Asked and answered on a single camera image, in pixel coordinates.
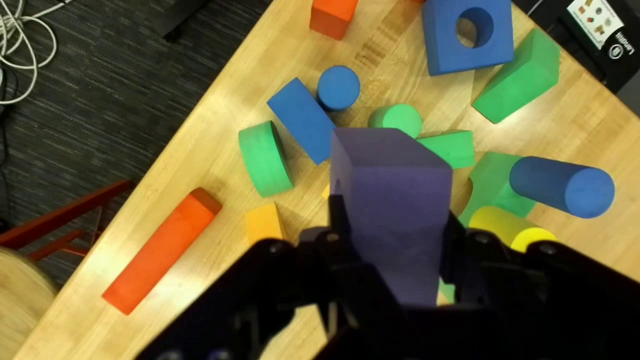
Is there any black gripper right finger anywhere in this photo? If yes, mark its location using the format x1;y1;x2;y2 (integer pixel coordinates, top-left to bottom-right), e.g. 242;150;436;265
437;206;471;286

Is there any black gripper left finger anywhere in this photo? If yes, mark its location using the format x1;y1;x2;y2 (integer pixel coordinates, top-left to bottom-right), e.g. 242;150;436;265
325;191;353;236

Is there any purple foam cube with hole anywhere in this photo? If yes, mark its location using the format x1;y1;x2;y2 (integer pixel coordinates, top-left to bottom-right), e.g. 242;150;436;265
328;126;456;308

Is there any yellow foam triangle block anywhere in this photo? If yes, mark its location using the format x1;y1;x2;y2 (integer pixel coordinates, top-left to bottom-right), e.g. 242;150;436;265
242;201;288;247

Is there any green half cylinder block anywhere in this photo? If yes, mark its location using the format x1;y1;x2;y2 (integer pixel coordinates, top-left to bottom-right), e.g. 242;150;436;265
236;118;296;201

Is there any short green foam block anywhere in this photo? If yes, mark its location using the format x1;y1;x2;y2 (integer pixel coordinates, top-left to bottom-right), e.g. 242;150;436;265
416;128;477;173

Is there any blue rectangular foam block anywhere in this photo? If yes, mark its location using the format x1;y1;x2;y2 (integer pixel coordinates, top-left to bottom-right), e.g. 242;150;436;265
266;77;337;166

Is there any long green foam block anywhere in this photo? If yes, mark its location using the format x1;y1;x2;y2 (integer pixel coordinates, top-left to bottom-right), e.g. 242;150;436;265
470;27;562;126

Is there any long red-orange foam block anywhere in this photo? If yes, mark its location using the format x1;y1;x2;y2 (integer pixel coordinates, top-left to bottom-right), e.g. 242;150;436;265
100;187;224;316

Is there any blue square block with hole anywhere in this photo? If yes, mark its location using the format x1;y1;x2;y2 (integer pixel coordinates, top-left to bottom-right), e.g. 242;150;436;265
419;0;516;79

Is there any short red foam block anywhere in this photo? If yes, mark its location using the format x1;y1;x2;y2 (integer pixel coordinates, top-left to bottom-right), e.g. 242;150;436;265
307;0;360;42

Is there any yellow foam cylinder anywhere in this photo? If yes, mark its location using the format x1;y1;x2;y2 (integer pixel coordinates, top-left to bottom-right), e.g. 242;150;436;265
467;205;557;255

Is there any blue foam cylinder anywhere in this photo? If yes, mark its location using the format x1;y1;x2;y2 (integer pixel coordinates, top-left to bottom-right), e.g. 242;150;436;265
508;157;617;221
314;64;362;114

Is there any wooden stool with red legs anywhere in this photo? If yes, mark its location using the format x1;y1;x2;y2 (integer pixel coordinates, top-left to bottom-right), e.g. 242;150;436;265
0;179;136;360

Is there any white cable bundle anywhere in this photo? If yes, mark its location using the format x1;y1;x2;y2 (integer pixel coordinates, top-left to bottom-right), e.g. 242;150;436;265
0;0;72;108

